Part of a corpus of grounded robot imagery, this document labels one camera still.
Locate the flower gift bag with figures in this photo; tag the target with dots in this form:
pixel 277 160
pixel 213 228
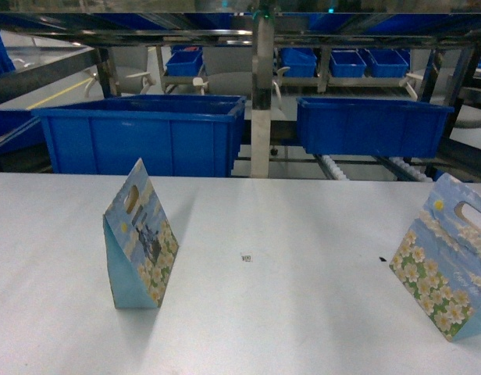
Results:
pixel 140 245

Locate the small qr marker sticker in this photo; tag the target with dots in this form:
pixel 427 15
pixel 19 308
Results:
pixel 246 257

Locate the large blue crate behind table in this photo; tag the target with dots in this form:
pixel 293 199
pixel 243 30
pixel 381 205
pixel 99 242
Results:
pixel 174 135

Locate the blue crate on roller rack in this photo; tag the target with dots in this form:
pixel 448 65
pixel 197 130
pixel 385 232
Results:
pixel 374 127

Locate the steel vertical rack post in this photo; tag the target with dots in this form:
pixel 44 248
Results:
pixel 261 93

